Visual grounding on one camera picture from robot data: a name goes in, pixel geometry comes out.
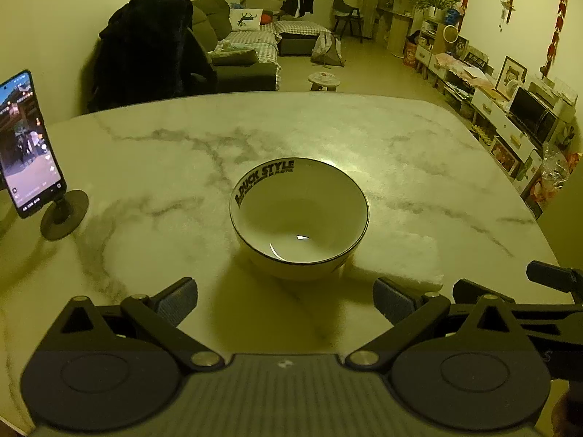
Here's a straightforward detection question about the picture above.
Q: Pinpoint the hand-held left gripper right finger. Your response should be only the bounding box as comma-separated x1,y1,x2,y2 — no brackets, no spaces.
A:
345,277,540,369

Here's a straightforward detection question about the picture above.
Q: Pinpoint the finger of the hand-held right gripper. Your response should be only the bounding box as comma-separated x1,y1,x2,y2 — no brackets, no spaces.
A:
452,279,583,342
526,260,583,305

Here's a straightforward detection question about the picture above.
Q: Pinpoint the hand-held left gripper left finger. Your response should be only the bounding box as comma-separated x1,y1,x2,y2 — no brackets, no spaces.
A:
48,277,226,370

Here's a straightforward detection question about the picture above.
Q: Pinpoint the white sponge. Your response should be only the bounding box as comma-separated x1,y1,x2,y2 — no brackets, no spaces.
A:
351,232,446,293

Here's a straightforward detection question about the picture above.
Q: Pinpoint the yellow bowl white inside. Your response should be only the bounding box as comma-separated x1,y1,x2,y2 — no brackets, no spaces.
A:
228,157,371,282

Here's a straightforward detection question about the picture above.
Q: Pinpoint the clear plastic bag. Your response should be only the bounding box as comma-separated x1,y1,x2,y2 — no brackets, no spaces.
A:
531,142,571,205

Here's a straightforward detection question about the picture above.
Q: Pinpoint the black phone stand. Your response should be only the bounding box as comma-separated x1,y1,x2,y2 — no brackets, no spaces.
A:
40,190,90,241

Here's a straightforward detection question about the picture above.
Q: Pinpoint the black microwave oven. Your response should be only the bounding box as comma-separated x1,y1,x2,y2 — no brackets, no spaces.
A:
509,86,559,146

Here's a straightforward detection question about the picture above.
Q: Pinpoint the white low cabinet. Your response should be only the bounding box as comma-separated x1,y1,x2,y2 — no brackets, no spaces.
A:
416,32,543,192

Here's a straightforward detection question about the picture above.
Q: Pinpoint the white printer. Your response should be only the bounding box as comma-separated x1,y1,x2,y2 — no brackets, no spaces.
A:
528,76,577,121

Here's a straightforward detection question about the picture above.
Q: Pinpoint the framed portrait picture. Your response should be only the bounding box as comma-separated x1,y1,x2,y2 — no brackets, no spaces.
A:
496,56,528,96

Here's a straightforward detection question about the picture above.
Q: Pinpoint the black smartphone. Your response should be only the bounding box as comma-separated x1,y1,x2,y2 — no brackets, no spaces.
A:
0,69,67,219

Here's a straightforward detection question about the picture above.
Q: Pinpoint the pink cloth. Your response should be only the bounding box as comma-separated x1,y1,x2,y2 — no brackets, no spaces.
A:
435,52,495,88

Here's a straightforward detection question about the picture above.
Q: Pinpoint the small round stool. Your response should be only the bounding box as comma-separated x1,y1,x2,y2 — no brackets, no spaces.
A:
308,72,341,92

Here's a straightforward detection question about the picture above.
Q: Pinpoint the grey sofa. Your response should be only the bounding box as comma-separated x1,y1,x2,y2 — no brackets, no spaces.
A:
191,0,335,92

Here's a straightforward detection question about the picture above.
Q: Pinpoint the grey white bag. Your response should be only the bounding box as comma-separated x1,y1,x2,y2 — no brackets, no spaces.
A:
311,32,345,68

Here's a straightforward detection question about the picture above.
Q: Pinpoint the black coat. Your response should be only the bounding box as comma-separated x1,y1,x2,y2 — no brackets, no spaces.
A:
86,0,218,114

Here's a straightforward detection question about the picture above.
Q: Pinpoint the wooden shelf unit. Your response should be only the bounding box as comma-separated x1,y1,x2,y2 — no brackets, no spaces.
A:
376,7,416,55

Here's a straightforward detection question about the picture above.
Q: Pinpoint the plaid sofa cover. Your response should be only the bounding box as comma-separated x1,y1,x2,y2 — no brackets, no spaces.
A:
207,20,333,62

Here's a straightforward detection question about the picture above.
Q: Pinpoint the white deer print pillow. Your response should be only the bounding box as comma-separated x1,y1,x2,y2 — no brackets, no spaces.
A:
229,8,264,32

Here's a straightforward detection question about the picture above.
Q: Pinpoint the dark wooden chair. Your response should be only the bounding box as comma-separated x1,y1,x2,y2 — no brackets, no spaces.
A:
332,0,366,39

